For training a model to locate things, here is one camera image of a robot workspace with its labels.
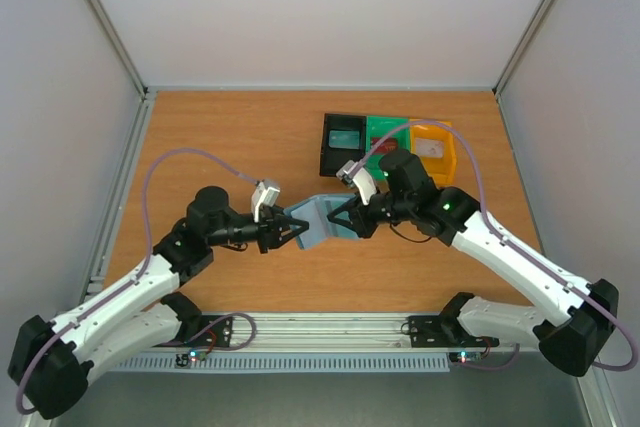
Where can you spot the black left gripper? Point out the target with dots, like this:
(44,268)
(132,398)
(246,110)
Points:
(271,227)

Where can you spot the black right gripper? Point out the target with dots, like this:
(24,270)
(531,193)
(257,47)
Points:
(361,217)

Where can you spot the teal blue card holder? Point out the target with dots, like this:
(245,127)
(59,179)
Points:
(315,210)

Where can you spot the red credit card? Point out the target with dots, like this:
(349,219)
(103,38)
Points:
(388,145)

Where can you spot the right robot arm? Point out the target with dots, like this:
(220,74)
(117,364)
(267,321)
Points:
(568,319)

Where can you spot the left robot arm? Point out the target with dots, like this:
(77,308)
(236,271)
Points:
(54,362)

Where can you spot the white card in yellow bin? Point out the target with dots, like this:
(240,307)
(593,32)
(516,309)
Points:
(429,148)

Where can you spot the black storage bin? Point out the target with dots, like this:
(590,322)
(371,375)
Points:
(331,160)

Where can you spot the green storage bin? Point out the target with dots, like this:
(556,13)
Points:
(378,126)

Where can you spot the yellow storage bin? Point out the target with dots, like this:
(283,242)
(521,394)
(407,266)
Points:
(442,171)

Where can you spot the left small circuit board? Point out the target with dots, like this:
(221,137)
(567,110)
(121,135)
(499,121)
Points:
(191,358)

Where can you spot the small circuit board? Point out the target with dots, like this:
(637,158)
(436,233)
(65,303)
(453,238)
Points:
(464,357)
(191,358)

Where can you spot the right small circuit board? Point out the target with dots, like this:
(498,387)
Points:
(464,357)

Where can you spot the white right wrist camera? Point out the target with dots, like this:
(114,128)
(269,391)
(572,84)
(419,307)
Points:
(353,175)

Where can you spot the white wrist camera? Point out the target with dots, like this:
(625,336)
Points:
(353,175)
(265,195)

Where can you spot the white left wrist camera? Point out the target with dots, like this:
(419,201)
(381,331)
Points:
(265,195)

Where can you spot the aluminium front rail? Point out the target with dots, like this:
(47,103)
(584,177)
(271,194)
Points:
(324,332)

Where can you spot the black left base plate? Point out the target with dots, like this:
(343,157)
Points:
(220,332)

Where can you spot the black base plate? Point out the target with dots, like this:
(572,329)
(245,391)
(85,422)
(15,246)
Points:
(220,332)
(430,331)

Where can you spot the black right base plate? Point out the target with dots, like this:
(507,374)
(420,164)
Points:
(430,331)

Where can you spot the grey slotted cable duct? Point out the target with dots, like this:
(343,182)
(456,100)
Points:
(277,363)

